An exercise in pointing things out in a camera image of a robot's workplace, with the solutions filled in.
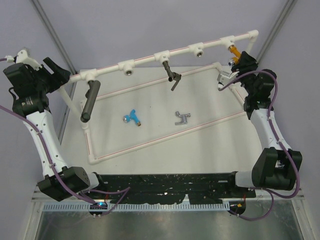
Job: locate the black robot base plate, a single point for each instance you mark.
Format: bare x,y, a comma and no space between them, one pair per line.
169,189

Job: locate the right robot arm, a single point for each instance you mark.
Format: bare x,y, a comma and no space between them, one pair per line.
278,164

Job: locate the silver metal faucet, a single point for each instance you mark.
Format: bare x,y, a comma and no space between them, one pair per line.
183,118

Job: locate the blue plastic faucet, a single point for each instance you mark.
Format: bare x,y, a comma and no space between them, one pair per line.
132,117

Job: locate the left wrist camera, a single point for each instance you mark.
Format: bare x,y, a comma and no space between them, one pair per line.
23,57

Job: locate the left aluminium frame post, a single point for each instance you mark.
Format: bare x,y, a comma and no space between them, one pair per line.
36,4

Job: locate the aluminium frame post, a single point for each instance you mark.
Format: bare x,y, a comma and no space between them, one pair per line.
36,4
276,28

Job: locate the orange faucet chrome knob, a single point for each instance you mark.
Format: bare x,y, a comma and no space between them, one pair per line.
236,56

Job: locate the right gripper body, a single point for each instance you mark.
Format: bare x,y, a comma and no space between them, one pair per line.
247,83

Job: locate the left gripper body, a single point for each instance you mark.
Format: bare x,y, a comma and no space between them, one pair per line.
45,80

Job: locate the right aluminium frame post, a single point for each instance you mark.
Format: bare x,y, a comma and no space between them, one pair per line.
276,28

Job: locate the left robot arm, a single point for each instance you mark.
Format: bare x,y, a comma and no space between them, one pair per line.
31,82

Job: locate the white slotted cable duct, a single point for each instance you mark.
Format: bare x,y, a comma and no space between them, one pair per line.
182,207

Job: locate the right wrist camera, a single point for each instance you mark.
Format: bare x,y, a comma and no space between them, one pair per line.
225,79

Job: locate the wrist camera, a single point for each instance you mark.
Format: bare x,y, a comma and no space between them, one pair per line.
225,79
23,57

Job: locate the white PVC pipe frame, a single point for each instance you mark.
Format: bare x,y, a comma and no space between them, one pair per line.
128,65

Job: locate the dark grey lever faucet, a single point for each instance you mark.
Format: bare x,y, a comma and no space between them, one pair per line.
172,76

